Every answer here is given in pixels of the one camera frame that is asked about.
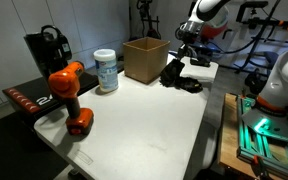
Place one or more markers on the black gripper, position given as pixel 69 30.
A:
pixel 190 33

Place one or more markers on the black glove with olive trim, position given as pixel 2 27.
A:
pixel 200 62

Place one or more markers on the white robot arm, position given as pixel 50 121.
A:
pixel 284 76

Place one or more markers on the white clipboard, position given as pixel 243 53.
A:
pixel 169 58

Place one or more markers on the grey weight plate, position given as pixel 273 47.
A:
pixel 178 33

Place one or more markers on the black exercise bike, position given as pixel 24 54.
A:
pixel 152 33

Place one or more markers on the red exercise ball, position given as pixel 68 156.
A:
pixel 214 30

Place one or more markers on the brown cardboard box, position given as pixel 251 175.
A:
pixel 144 65

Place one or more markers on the black bag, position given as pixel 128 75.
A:
pixel 254 81

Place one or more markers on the white wipes canister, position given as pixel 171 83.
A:
pixel 106 71

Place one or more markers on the blue padded seat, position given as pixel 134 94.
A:
pixel 271 59

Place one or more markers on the wooden platform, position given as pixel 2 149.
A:
pixel 229 133

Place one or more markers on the orange clamp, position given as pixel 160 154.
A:
pixel 255 160

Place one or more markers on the black platform with red stripes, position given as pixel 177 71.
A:
pixel 34 93

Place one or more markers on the black table caster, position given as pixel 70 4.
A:
pixel 74 172

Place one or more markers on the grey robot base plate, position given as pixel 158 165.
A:
pixel 267 128

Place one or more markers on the aluminium frame with green light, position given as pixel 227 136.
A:
pixel 267 160

